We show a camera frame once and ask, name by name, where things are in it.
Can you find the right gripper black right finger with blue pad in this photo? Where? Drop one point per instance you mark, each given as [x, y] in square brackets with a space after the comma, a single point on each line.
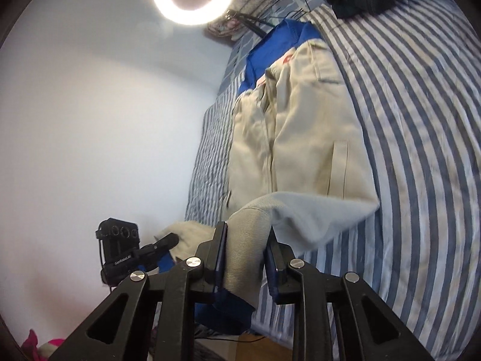
[336, 317]

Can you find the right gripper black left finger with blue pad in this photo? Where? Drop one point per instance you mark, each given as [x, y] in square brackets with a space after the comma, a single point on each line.
[120, 327]

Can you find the cream and blue KEBER jacket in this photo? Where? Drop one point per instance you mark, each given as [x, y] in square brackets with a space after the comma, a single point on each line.
[298, 169]

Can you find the pink sleeved left forearm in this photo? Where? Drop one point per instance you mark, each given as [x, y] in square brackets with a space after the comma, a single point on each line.
[39, 352]

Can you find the black tripod legs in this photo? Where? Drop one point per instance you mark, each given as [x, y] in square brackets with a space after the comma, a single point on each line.
[250, 22]

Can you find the blue white striped bed quilt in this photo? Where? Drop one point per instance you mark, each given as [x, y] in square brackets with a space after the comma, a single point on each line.
[414, 76]

